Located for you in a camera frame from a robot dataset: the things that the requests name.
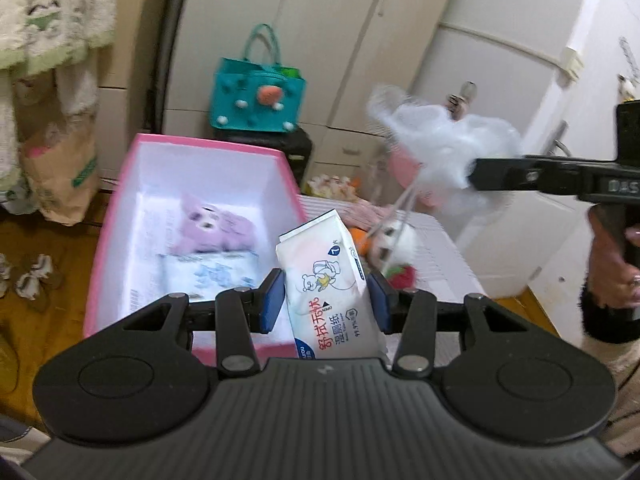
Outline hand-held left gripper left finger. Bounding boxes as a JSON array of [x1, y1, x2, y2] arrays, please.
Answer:
[[120, 269, 287, 377]]

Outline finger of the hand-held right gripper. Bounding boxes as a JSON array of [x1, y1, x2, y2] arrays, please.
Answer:
[[467, 156, 596, 196]]

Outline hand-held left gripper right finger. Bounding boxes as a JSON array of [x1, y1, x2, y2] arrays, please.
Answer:
[[367, 272, 523, 378]]

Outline red pompom ball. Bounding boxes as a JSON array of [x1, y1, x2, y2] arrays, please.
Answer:
[[386, 264, 419, 292]]

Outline white wet wipes packet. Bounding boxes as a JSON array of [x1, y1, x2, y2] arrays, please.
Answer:
[[275, 209, 390, 362]]

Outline white plush toy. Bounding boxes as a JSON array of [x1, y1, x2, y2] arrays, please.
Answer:
[[369, 219, 420, 272]]

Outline orange egg sponge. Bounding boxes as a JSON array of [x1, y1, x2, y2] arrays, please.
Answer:
[[349, 227, 374, 257]]

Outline blue wet wipes packet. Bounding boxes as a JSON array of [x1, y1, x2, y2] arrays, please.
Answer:
[[157, 251, 261, 302]]

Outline white plastic bag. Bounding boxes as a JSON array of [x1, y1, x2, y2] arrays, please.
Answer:
[[366, 85, 524, 241]]

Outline pink floral cloth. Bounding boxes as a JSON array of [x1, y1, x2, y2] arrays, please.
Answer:
[[342, 202, 398, 230]]

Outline purple plush pouch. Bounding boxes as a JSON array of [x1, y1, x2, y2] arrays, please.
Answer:
[[171, 191, 259, 257]]

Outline pink cardboard box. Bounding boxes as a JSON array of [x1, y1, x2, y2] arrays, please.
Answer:
[[82, 132, 311, 367]]

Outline person's right hand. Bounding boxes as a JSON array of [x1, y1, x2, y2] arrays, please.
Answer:
[[587, 205, 640, 311]]

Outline hanging plush duck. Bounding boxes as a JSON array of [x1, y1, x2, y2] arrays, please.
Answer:
[[617, 74, 640, 102]]

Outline pink paper bag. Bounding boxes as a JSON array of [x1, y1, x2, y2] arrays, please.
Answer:
[[386, 149, 451, 208]]

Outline small orange white toys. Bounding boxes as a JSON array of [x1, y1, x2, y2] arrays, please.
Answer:
[[306, 174, 362, 200]]

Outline black suitcase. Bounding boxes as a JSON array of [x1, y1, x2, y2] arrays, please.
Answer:
[[214, 125, 314, 190]]

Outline teal felt tote bag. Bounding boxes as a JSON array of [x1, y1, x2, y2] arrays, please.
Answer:
[[211, 23, 307, 134]]

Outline pair of slippers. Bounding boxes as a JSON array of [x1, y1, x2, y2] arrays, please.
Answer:
[[0, 251, 65, 302]]

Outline brown paper bag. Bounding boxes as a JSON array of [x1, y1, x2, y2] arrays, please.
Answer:
[[19, 110, 102, 227]]

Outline beige wooden wardrobe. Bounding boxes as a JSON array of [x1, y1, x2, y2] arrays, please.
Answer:
[[162, 0, 463, 196]]

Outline white fluffy robe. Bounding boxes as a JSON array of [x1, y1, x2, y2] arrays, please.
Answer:
[[0, 0, 122, 78]]

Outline metal door handle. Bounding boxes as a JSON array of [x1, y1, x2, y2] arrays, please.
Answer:
[[541, 119, 574, 160]]

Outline cream light switch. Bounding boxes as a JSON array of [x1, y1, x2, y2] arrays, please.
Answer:
[[559, 46, 587, 84]]

